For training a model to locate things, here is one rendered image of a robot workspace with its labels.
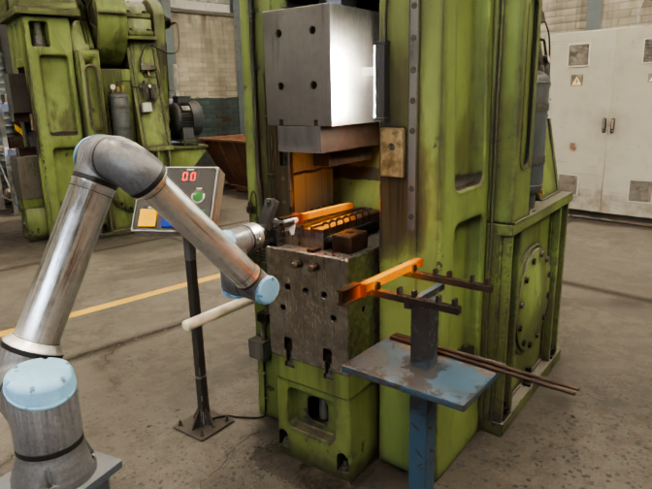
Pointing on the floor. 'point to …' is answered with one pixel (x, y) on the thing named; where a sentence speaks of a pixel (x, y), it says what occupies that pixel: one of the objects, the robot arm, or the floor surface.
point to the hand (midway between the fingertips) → (293, 217)
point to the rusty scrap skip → (229, 158)
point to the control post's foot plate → (193, 426)
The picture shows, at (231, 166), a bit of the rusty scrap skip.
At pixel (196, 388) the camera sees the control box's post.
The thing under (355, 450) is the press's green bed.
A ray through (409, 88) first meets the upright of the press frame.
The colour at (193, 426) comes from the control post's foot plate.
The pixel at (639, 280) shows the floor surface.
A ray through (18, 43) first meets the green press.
